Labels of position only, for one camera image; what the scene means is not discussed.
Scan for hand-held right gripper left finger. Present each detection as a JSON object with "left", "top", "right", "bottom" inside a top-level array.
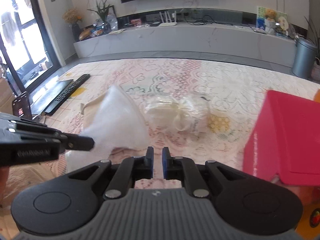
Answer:
[{"left": 69, "top": 147, "right": 154, "bottom": 198}]

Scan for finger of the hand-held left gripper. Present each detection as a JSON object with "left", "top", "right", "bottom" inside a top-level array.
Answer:
[{"left": 0, "top": 113, "right": 96, "bottom": 152}]

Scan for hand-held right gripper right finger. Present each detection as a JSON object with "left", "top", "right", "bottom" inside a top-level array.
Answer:
[{"left": 162, "top": 147, "right": 250, "bottom": 198}]

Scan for white fabric bag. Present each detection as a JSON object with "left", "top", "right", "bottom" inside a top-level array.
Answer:
[{"left": 66, "top": 84, "right": 150, "bottom": 173}]

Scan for orange cardboard box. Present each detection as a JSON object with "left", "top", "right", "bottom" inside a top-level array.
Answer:
[{"left": 297, "top": 88, "right": 320, "bottom": 240}]

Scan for black phone on stand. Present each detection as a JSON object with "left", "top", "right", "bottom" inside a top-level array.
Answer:
[{"left": 12, "top": 92, "right": 33, "bottom": 121}]

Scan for clear bag of white cloth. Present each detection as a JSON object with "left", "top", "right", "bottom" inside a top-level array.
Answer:
[{"left": 144, "top": 94, "right": 211, "bottom": 137}]

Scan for black tablet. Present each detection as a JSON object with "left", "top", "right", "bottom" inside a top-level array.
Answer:
[{"left": 32, "top": 79, "right": 74, "bottom": 116}]

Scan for black remote control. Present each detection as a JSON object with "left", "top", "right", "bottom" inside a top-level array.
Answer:
[{"left": 51, "top": 74, "right": 91, "bottom": 111}]

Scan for dried flowers in dark vase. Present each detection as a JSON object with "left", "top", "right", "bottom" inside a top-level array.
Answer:
[{"left": 62, "top": 7, "right": 83, "bottom": 42}]

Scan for red lidded storage box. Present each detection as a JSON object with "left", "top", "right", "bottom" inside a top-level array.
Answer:
[{"left": 242, "top": 90, "right": 320, "bottom": 186}]

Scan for white marble television console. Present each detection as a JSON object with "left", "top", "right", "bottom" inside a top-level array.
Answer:
[{"left": 73, "top": 21, "right": 298, "bottom": 67}]

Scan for green plant in vase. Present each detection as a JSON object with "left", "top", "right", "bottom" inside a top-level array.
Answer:
[{"left": 87, "top": 0, "right": 118, "bottom": 34}]

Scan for white router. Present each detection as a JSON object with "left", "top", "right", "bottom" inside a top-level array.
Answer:
[{"left": 159, "top": 10, "right": 178, "bottom": 28}]

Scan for grey metal trash can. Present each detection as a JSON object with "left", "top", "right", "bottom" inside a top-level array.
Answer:
[{"left": 292, "top": 37, "right": 318, "bottom": 79}]

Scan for brown teddy bear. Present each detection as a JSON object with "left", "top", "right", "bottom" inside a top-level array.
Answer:
[{"left": 264, "top": 9, "right": 277, "bottom": 34}]

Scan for woven pastel handbag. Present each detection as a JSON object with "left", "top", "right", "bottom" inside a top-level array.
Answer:
[{"left": 311, "top": 57, "right": 320, "bottom": 83}]

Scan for round paper fan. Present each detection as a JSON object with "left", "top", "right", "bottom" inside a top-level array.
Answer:
[{"left": 277, "top": 16, "right": 289, "bottom": 30}]

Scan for long leaf potted plant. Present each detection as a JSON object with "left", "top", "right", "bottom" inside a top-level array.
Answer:
[{"left": 304, "top": 16, "right": 320, "bottom": 46}]

